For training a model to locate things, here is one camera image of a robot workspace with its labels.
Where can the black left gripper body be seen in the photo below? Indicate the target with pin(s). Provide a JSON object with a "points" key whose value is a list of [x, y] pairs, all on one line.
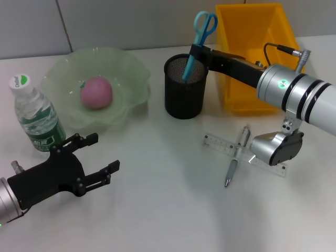
{"points": [[47, 176]]}

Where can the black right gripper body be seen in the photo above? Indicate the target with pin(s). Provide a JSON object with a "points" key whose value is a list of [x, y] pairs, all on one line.
{"points": [[233, 68]]}

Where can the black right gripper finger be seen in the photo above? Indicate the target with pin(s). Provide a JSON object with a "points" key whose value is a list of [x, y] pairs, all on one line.
{"points": [[195, 51], [206, 55]]}

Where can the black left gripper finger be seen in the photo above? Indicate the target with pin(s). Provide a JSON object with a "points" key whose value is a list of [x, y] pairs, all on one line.
{"points": [[114, 165], [92, 137]]}

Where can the blue scissors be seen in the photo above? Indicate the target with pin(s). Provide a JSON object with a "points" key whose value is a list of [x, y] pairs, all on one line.
{"points": [[203, 29]]}

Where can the pink peach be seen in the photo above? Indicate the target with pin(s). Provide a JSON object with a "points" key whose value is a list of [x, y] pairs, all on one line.
{"points": [[95, 92]]}

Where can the clear green label water bottle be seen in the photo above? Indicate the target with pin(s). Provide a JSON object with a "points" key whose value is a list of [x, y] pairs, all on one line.
{"points": [[36, 118]]}

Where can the clear plastic ruler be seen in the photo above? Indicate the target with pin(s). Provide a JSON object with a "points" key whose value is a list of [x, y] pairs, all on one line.
{"points": [[218, 143]]}

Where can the silver pen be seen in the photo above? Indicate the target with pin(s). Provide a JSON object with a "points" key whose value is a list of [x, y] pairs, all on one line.
{"points": [[232, 168]]}

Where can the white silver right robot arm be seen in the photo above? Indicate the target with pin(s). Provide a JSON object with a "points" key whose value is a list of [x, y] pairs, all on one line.
{"points": [[302, 92]]}

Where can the black mesh pen holder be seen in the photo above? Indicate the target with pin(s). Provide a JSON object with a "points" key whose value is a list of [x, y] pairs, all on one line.
{"points": [[183, 97]]}

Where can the green glass fruit plate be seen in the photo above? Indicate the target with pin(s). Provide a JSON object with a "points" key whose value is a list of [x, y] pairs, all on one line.
{"points": [[123, 78]]}

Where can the yellow plastic bin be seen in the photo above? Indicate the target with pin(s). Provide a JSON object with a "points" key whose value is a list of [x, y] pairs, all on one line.
{"points": [[241, 26]]}

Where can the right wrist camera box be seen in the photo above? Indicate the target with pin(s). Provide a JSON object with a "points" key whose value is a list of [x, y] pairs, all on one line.
{"points": [[275, 148]]}

